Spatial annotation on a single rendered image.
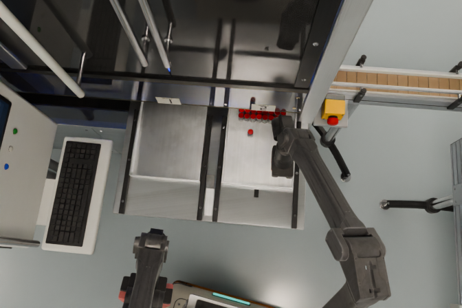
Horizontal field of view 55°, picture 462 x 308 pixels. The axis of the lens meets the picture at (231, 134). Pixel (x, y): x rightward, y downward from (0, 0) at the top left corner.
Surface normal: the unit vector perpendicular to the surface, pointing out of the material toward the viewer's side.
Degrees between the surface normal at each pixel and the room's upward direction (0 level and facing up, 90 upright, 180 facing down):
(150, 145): 0
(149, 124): 0
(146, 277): 41
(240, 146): 0
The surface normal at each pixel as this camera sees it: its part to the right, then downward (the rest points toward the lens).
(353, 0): -0.09, 0.96
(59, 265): -0.03, -0.29
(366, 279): 0.34, -0.36
